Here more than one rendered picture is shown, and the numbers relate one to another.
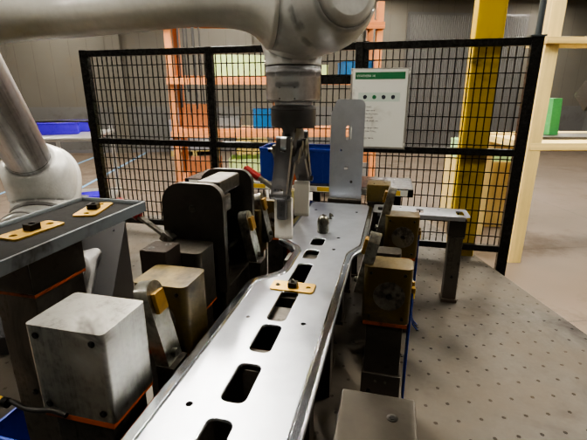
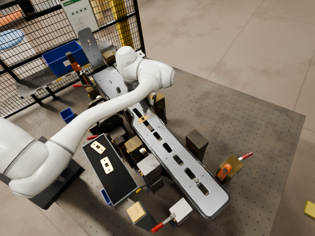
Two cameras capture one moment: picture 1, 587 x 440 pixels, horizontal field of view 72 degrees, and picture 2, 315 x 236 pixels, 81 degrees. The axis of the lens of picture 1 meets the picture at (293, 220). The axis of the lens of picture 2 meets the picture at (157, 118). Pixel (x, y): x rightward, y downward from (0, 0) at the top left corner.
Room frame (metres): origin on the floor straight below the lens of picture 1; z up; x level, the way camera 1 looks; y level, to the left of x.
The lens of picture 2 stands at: (0.09, 0.42, 2.03)
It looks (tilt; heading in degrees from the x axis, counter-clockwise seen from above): 55 degrees down; 317
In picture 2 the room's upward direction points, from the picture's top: 9 degrees counter-clockwise
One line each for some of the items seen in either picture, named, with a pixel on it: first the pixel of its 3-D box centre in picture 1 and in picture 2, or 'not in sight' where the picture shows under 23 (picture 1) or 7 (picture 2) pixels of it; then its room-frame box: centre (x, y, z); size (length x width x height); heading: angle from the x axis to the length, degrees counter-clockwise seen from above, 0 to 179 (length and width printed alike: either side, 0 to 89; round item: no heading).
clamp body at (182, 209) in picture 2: not in sight; (178, 216); (0.17, 0.32, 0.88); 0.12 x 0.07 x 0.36; 76
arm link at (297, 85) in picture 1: (293, 86); (132, 79); (0.70, 0.00, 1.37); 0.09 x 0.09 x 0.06
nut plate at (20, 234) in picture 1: (31, 227); (106, 164); (0.56, 0.38, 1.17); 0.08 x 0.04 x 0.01; 162
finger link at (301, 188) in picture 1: (301, 198); not in sight; (0.77, -0.02, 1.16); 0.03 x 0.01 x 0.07; 76
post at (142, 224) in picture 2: not in sight; (144, 218); (0.30, 0.44, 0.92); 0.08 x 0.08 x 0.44; 76
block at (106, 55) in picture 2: (376, 230); (113, 70); (1.39, -0.30, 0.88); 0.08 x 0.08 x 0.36; 76
